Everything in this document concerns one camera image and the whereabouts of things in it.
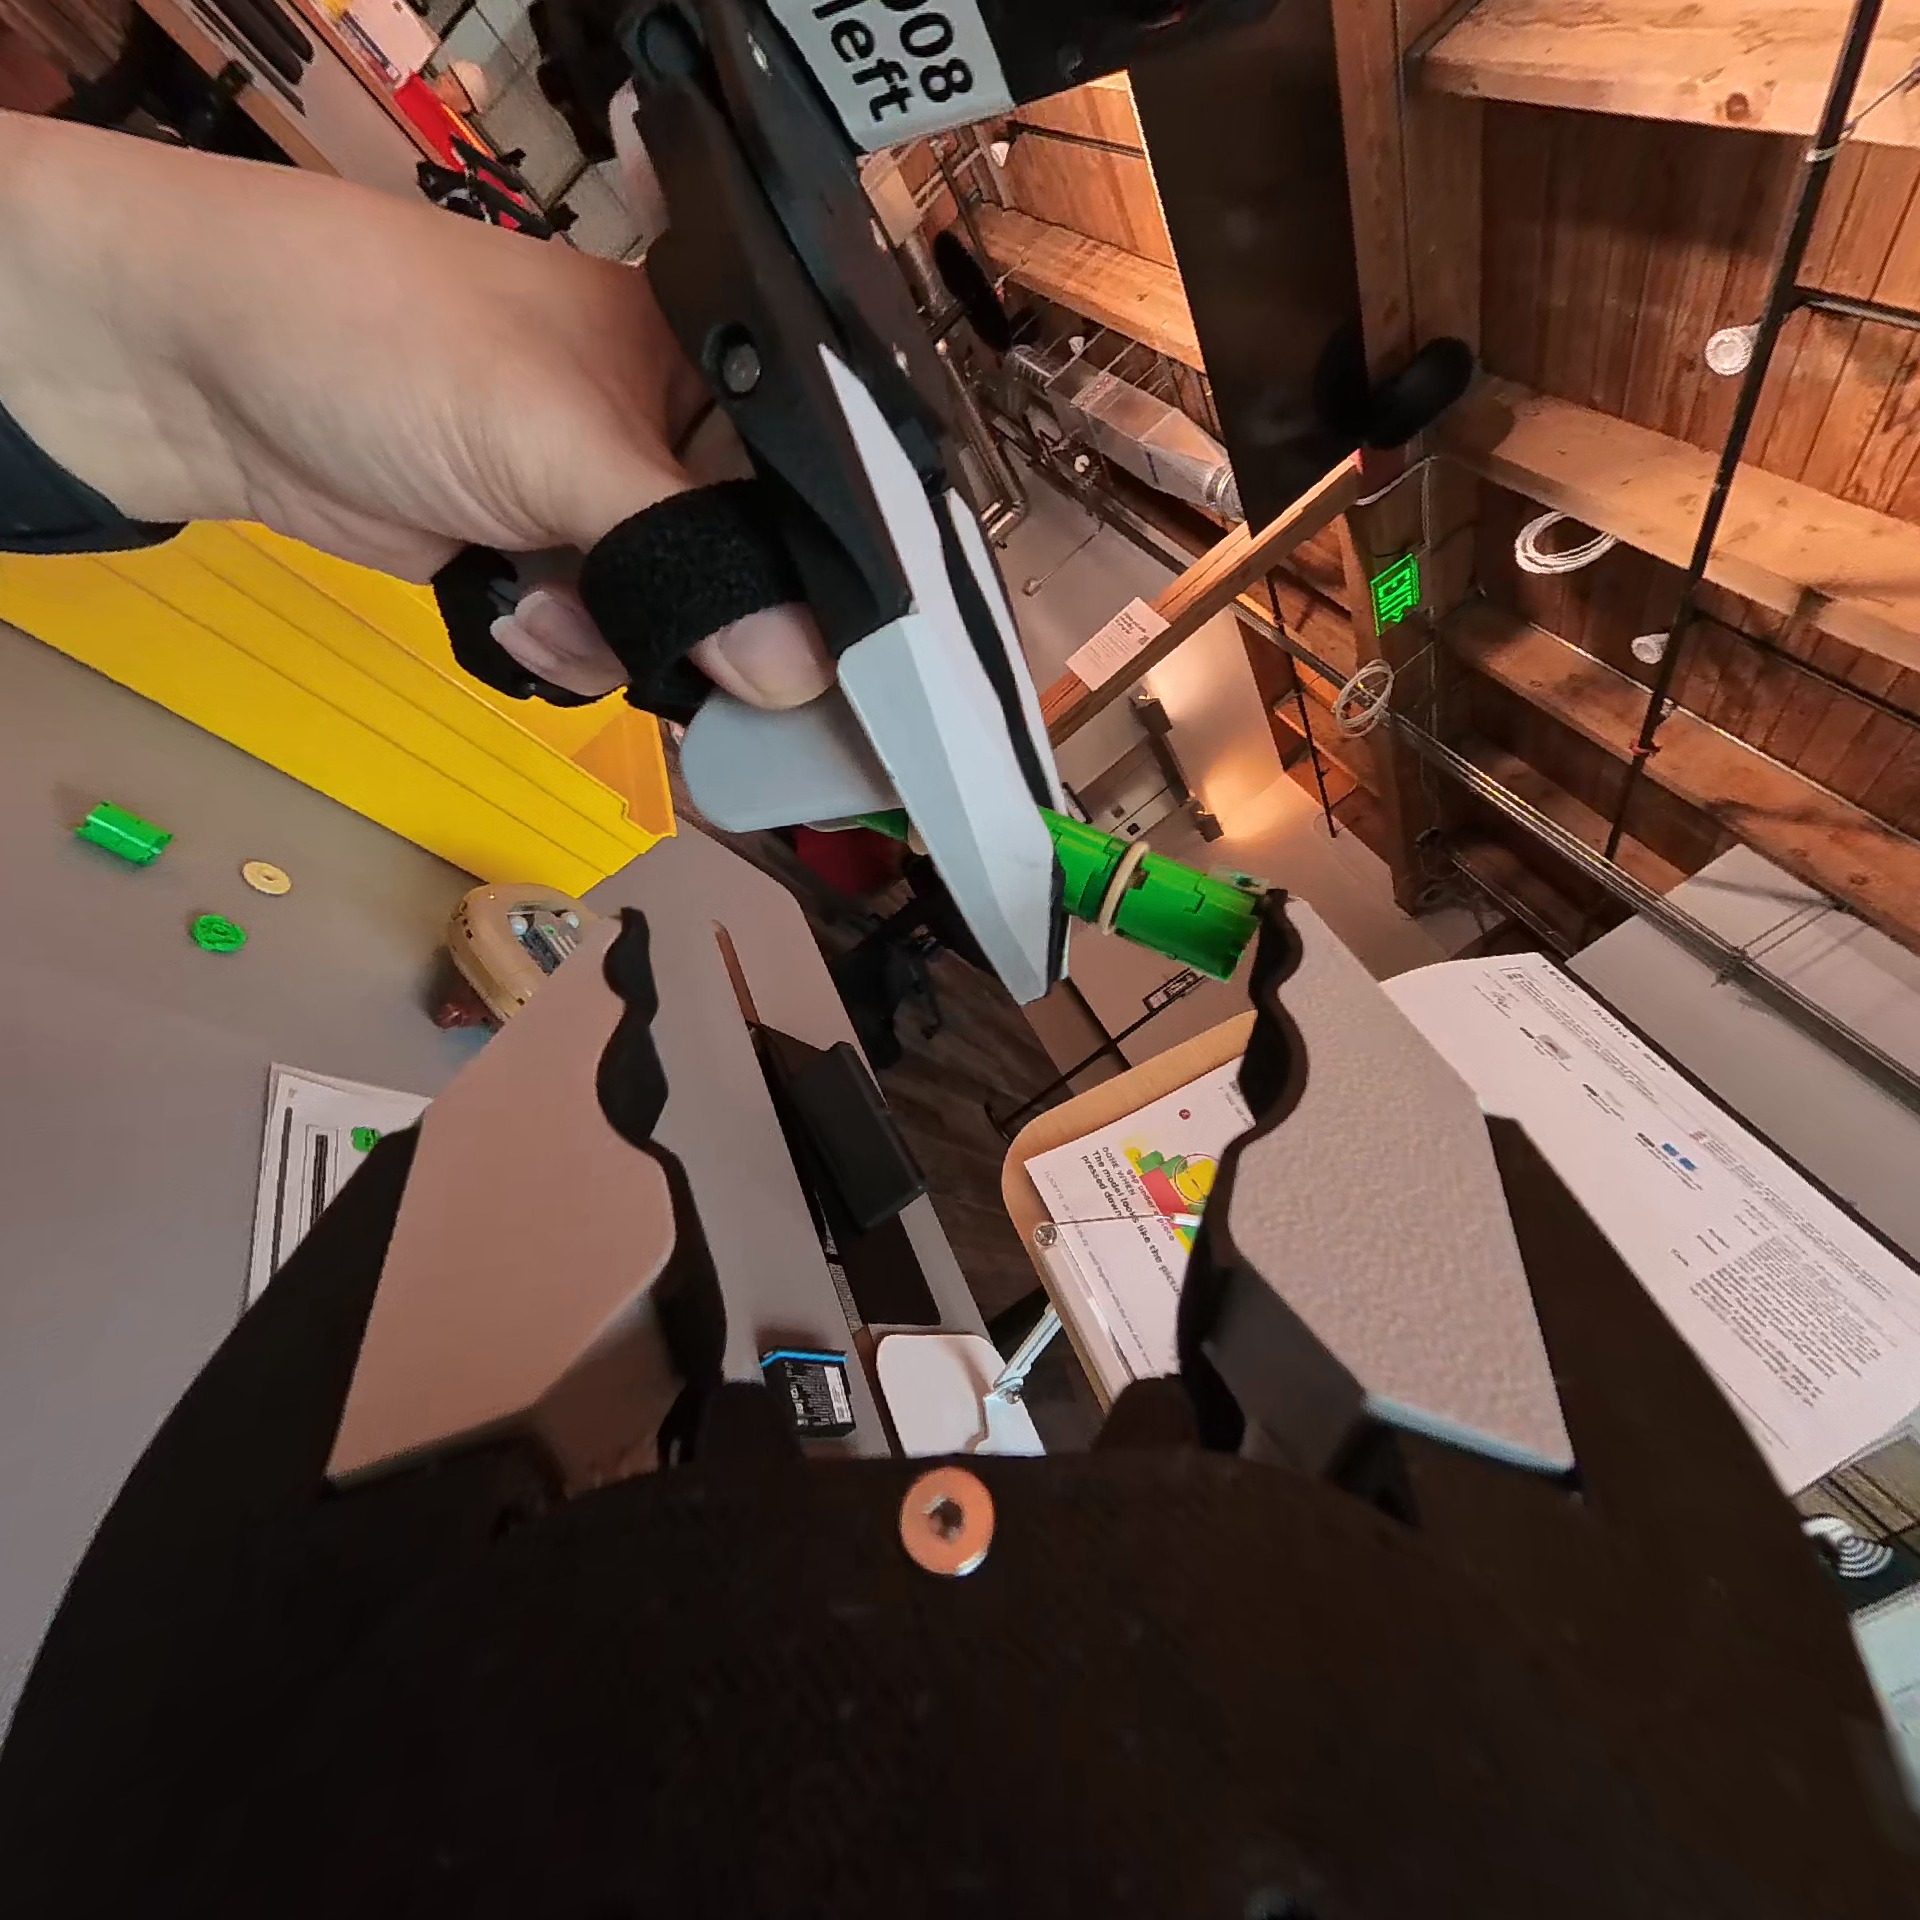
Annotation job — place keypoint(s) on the grey desk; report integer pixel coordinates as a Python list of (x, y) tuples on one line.
[(118, 1125)]

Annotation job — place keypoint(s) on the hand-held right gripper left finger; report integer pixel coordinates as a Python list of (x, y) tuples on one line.
[(510, 1200)]

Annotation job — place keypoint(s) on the small black box blue label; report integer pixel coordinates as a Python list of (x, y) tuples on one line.
[(806, 1395)]

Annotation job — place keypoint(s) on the white paper notice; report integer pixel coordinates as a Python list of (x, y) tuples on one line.
[(1119, 641)]

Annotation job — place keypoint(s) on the white printed instruction sheet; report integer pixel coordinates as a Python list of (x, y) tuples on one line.
[(1724, 1200)]

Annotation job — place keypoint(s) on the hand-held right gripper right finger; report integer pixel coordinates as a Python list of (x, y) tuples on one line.
[(1379, 1200)]

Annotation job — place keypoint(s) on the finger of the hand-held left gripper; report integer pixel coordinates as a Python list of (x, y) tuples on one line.
[(958, 811), (1008, 660)]

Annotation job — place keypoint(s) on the wooden clipboard colourful sheet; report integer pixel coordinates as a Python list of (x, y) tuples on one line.
[(1119, 1184)]

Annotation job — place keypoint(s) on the yellow plastic bin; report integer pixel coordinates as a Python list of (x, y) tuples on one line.
[(375, 705)]

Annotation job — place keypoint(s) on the metal air duct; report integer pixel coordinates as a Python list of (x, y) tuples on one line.
[(1125, 428)]

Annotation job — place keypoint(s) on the black ceiling pipe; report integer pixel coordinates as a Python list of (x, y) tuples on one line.
[(1748, 393)]

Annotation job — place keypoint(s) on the green round toy piece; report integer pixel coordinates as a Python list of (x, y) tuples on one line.
[(216, 934)]

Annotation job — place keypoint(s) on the person's left hand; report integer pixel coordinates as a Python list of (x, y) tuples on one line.
[(375, 376)]

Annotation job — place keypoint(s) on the open instruction booklet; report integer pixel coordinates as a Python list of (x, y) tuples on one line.
[(322, 1169)]

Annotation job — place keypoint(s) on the wooden post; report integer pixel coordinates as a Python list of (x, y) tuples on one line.
[(1198, 601)]

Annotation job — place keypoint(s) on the wall lamp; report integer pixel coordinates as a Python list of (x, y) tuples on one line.
[(1177, 764)]

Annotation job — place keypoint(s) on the green toy bamboo stalk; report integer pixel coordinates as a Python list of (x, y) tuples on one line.
[(1169, 909)]

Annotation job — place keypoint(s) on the green toy brick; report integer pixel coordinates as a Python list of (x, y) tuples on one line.
[(126, 835)]

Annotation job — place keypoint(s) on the green exit sign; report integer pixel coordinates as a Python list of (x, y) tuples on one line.
[(1394, 588)]

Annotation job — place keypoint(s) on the black board with knob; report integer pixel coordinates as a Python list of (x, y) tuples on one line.
[(1276, 226)]

